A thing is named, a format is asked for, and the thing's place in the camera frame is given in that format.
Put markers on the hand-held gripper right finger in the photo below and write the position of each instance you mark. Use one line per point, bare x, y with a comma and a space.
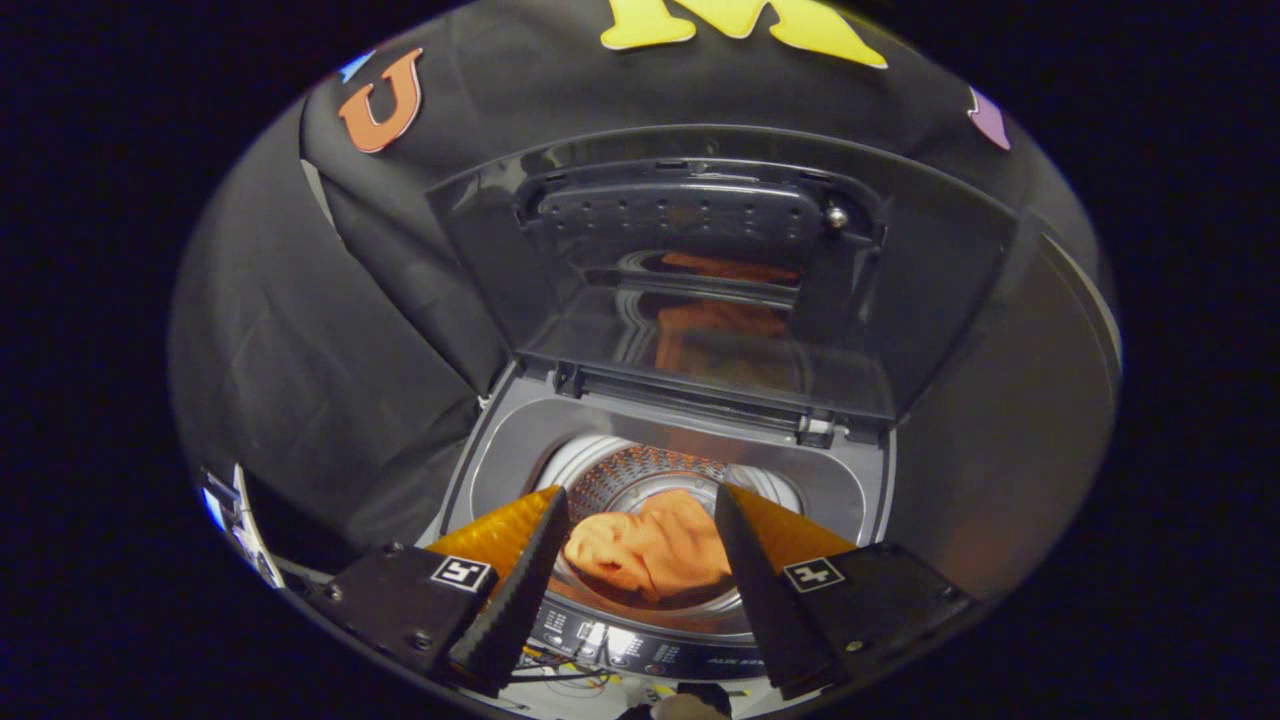
765, 600

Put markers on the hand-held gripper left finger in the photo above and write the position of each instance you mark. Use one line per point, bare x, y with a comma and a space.
520, 600

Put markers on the orange polo shirt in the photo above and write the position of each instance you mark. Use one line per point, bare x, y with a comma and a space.
655, 550

